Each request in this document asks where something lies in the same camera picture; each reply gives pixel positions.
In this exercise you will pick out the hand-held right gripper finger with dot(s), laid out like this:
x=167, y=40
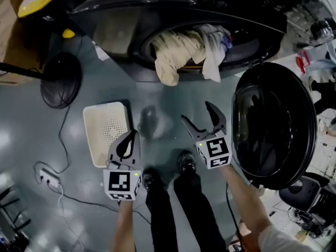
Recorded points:
x=193, y=128
x=219, y=119

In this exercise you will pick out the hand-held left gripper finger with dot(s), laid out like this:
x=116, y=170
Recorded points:
x=136, y=147
x=115, y=146

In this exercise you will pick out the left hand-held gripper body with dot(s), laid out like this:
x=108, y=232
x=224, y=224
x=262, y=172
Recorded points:
x=122, y=182

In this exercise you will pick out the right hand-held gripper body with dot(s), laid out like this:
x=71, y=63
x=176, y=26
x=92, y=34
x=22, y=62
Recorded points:
x=215, y=151

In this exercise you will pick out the cream plastic laundry basket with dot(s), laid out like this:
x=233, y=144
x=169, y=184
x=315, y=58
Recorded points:
x=105, y=125

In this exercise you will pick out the white grey clothes garment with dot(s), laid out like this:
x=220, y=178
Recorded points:
x=212, y=59

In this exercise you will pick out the blue purple clothes garment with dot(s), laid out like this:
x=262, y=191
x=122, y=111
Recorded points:
x=227, y=44

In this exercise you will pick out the beige clothes garment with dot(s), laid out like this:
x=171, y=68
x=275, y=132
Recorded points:
x=173, y=54

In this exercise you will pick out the person's right forearm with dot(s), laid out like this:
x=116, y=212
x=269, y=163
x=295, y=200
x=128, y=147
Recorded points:
x=244, y=201

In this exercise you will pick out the person's left forearm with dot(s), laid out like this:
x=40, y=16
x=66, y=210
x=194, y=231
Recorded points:
x=123, y=224

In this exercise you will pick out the black round washing machine door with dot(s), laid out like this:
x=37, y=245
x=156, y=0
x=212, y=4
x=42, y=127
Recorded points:
x=273, y=125

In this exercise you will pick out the black front-load washing machine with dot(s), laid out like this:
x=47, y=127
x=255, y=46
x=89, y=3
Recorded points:
x=118, y=22

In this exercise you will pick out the person's left black shoe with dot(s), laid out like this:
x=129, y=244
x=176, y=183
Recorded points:
x=149, y=180

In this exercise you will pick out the person's black shoe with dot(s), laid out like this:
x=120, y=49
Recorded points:
x=149, y=180
x=187, y=163

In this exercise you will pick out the person's right black shoe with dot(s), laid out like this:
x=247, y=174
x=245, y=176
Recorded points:
x=187, y=163

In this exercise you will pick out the person's left leg black trousers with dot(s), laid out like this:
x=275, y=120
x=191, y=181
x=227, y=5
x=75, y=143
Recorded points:
x=161, y=219

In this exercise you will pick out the person's leg black trousers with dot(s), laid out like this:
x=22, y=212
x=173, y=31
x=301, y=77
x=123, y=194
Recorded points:
x=161, y=219
x=194, y=209

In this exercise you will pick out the person's right leg black trousers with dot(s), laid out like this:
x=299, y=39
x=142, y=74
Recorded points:
x=194, y=209

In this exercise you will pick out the white power strip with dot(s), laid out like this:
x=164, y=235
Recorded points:
x=50, y=178

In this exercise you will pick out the black round stand base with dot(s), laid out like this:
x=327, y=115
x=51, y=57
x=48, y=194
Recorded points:
x=61, y=80

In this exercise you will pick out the white paper sheet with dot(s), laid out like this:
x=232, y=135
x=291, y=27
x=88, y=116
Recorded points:
x=101, y=52

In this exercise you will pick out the black office chair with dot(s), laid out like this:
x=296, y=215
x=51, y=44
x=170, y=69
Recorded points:
x=302, y=194

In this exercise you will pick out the red stool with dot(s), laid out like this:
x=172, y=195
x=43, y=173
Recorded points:
x=302, y=62

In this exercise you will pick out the person's white sleeve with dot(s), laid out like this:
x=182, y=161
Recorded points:
x=283, y=241

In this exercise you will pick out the black stand pole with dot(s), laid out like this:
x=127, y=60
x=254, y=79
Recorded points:
x=23, y=71

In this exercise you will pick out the small yellow plastic part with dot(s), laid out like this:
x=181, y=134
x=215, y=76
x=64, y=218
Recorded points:
x=68, y=33

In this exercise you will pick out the brown cardboard box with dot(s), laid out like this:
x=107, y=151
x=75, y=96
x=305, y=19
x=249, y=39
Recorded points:
x=10, y=35

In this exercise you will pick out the black metal frame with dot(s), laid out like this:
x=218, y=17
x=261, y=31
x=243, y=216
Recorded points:
x=13, y=219

